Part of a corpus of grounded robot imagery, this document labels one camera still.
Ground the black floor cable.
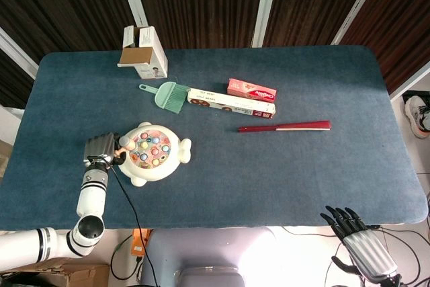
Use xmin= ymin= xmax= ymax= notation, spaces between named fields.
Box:
xmin=110 ymin=234 xmax=143 ymax=282

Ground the green hand brush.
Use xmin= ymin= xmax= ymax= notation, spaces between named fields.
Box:
xmin=138 ymin=81 xmax=191 ymax=114

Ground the white open carton box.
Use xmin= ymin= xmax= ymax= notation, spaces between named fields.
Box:
xmin=117 ymin=26 xmax=169 ymax=79

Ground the white sneaker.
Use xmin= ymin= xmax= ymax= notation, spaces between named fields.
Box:
xmin=404 ymin=95 xmax=430 ymax=140

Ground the long baking paper box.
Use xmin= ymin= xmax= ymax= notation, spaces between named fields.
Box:
xmin=187 ymin=87 xmax=277 ymax=120

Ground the brown cardboard box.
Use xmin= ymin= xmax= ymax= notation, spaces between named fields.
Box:
xmin=0 ymin=257 xmax=111 ymax=287

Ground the red Colgate toothpaste box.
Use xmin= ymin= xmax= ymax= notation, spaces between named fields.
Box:
xmin=226 ymin=78 xmax=278 ymax=103

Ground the orange power strip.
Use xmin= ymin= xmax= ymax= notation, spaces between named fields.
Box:
xmin=130 ymin=228 xmax=153 ymax=258

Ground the blue table cloth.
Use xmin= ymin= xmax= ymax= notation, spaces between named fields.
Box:
xmin=0 ymin=44 xmax=429 ymax=231

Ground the white whack-a-mole toy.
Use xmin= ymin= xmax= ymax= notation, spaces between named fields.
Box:
xmin=118 ymin=121 xmax=193 ymax=188

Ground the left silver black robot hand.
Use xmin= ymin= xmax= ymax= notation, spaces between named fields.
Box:
xmin=83 ymin=132 xmax=127 ymax=169

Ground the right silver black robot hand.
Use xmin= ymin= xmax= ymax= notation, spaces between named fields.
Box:
xmin=319 ymin=205 xmax=399 ymax=284

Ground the small object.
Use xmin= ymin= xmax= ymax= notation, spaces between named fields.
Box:
xmin=114 ymin=135 xmax=137 ymax=163

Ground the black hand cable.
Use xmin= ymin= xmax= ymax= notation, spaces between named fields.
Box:
xmin=86 ymin=155 xmax=159 ymax=287

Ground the grey robot torso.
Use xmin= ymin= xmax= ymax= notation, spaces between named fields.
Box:
xmin=140 ymin=227 xmax=286 ymax=287

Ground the dark red folded fan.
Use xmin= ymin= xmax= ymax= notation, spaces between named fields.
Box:
xmin=238 ymin=120 xmax=332 ymax=134

